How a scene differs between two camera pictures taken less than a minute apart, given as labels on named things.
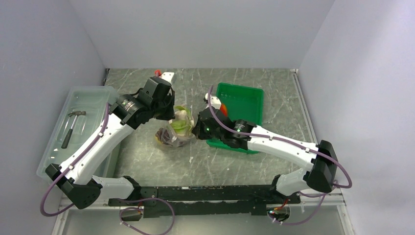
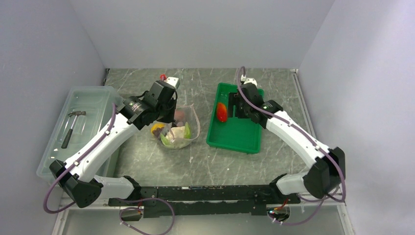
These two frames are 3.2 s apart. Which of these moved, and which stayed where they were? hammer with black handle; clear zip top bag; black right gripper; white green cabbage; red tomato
Moved: clear zip top bag; white green cabbage; black right gripper
Stayed: red tomato; hammer with black handle
